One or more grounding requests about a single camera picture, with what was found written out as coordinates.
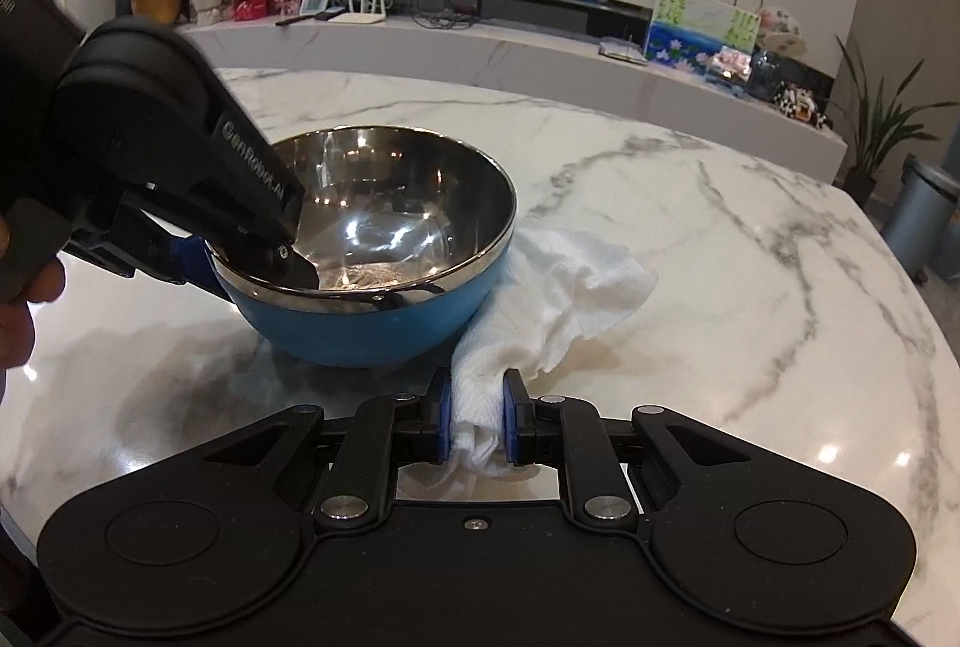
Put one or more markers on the lotus pond painting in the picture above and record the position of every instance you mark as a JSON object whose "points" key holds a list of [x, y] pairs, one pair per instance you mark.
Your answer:
{"points": [[679, 40]]}

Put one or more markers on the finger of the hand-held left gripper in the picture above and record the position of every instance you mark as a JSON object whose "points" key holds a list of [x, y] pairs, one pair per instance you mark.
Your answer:
{"points": [[187, 261], [259, 167]]}

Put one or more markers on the small framed photo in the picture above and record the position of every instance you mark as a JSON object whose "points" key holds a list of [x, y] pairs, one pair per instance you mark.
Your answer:
{"points": [[731, 66]]}

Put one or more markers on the red card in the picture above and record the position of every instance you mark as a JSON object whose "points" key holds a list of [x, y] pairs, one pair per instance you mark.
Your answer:
{"points": [[251, 8]]}

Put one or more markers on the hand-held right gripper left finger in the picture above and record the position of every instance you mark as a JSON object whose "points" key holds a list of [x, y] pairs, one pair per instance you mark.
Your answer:
{"points": [[442, 426]]}

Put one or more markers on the person's left hand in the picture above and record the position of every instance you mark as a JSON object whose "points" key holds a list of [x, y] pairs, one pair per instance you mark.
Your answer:
{"points": [[22, 336]]}

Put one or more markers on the white cloth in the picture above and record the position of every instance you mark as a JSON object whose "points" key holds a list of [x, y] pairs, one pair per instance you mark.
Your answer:
{"points": [[570, 295]]}

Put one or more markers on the grey blue trash bin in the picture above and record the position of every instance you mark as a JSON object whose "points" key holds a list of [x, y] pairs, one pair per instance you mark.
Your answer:
{"points": [[922, 220]]}

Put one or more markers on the long-leaf potted plant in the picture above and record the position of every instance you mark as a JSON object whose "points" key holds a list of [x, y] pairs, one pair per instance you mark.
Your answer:
{"points": [[874, 130]]}

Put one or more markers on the small white display clock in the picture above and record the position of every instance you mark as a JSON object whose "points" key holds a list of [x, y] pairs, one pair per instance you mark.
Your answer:
{"points": [[313, 5]]}

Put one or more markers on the blue steel-lined bowl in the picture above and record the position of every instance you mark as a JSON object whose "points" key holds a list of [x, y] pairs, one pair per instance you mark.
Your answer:
{"points": [[360, 332]]}

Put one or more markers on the black and white cow figurines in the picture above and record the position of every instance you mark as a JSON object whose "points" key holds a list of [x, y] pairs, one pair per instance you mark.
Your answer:
{"points": [[801, 103]]}

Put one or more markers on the dark glass jar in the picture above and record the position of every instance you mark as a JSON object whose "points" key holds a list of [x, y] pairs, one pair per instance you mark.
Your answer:
{"points": [[765, 76]]}

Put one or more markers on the white router with antennas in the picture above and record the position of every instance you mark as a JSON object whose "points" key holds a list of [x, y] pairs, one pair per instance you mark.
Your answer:
{"points": [[360, 16]]}

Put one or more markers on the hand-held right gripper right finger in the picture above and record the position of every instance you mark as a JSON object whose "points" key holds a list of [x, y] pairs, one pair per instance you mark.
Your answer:
{"points": [[511, 426]]}

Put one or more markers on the black soundbar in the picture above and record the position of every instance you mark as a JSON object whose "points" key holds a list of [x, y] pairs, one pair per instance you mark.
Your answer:
{"points": [[540, 6]]}

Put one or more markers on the black remote control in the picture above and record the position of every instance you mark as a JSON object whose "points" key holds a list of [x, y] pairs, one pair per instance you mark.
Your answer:
{"points": [[292, 20]]}

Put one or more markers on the white marble media console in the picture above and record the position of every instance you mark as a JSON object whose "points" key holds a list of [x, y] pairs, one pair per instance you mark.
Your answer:
{"points": [[525, 66]]}

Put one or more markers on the papers on console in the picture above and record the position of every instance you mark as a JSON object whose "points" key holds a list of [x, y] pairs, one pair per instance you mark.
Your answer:
{"points": [[622, 51]]}

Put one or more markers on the pink card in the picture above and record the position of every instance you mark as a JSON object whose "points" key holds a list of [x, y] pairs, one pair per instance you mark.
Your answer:
{"points": [[286, 4]]}

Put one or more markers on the decorative round fan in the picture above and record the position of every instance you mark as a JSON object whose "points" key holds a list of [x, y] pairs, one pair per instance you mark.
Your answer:
{"points": [[780, 29]]}

